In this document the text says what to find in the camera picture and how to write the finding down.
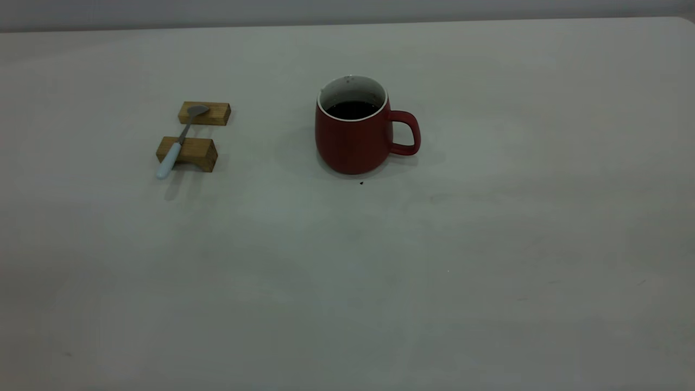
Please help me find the red ceramic mug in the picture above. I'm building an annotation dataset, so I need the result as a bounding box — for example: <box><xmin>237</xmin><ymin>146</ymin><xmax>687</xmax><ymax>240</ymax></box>
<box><xmin>315</xmin><ymin>75</ymin><xmax>421</xmax><ymax>175</ymax></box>

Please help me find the spoon with pale blue handle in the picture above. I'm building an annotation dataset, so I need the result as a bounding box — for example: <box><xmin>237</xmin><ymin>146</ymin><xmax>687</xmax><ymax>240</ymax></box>
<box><xmin>156</xmin><ymin>104</ymin><xmax>210</xmax><ymax>180</ymax></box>

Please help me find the dark coffee liquid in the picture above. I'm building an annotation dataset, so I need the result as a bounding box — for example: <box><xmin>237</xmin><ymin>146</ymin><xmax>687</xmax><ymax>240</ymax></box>
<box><xmin>326</xmin><ymin>100</ymin><xmax>381</xmax><ymax>121</ymax></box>

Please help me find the flat rectangular wooden block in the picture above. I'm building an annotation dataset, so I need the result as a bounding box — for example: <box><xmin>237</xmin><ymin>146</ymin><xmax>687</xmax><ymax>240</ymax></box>
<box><xmin>178</xmin><ymin>101</ymin><xmax>231</xmax><ymax>127</ymax></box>

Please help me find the arched wooden block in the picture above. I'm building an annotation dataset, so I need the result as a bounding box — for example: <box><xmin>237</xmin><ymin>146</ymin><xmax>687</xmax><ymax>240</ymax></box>
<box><xmin>156</xmin><ymin>136</ymin><xmax>218</xmax><ymax>173</ymax></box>

